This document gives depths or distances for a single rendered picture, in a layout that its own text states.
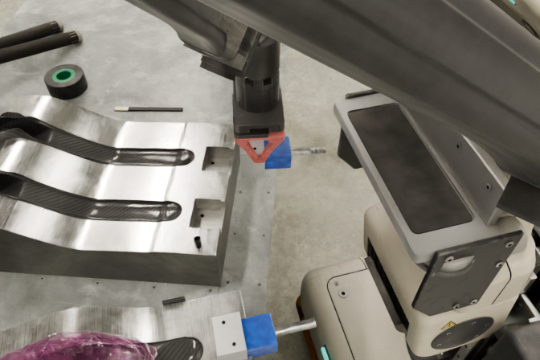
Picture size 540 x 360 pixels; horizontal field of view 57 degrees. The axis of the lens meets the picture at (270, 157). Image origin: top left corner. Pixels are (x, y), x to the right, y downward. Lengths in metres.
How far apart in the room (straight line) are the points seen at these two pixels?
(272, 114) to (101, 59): 0.64
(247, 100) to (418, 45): 0.47
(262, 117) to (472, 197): 0.27
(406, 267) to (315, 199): 1.10
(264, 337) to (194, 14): 0.42
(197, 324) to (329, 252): 1.11
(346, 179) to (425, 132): 1.32
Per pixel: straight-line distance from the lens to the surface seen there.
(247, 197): 0.86
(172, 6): 0.36
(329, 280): 1.37
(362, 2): 0.16
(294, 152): 0.74
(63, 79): 1.15
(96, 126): 0.89
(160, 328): 0.69
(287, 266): 1.71
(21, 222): 0.77
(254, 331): 0.66
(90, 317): 0.68
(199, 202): 0.76
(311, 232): 1.78
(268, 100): 0.64
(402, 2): 0.17
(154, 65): 1.16
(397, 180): 0.59
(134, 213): 0.76
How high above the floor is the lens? 1.48
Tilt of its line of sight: 48 degrees down
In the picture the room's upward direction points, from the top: straight up
